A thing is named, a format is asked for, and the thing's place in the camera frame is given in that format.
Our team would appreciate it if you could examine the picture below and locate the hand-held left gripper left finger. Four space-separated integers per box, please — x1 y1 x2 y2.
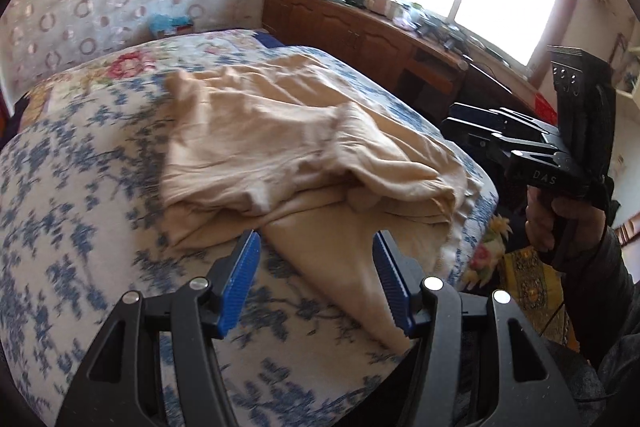
55 231 262 427

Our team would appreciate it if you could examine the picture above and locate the person's right hand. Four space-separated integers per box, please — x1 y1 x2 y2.
525 193 609 253

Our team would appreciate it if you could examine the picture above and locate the thin black cable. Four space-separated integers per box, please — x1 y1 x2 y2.
540 212 613 338

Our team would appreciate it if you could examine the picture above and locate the white wall shelf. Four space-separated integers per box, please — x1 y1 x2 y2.
612 57 640 100

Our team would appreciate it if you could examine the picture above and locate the cream printed t-shirt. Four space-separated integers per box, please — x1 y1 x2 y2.
162 56 485 353

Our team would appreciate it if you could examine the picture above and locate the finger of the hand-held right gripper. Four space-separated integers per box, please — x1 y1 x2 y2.
442 117 568 156
450 103 546 134

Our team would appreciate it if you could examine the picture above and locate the navy blanket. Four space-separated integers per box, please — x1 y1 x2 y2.
254 31 288 49

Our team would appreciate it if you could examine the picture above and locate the pink floral quilt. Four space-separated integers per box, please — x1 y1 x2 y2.
20 29 271 128

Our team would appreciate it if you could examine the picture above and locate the blue floral bedsheet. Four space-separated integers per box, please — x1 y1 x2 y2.
0 44 501 427

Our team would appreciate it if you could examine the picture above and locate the windowsill clutter of small items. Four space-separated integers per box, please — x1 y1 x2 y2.
390 0 506 58

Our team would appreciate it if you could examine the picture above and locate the person's right forearm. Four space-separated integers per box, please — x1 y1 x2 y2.
565 227 640 390

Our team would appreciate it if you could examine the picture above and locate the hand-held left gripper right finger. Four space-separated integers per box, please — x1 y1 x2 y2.
372 231 581 427

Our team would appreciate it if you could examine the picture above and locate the yellow patterned cloth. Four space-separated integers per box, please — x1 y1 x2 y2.
500 247 582 353

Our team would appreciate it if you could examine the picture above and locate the person's grey clothing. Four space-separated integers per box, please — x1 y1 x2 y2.
545 342 622 427

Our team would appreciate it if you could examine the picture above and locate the red plastic item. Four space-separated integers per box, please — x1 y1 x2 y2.
535 92 559 122

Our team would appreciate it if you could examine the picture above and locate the blue tissue pack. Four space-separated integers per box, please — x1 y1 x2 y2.
149 13 194 38

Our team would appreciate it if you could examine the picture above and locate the wooden cabinet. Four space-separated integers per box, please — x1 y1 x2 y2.
262 0 556 122

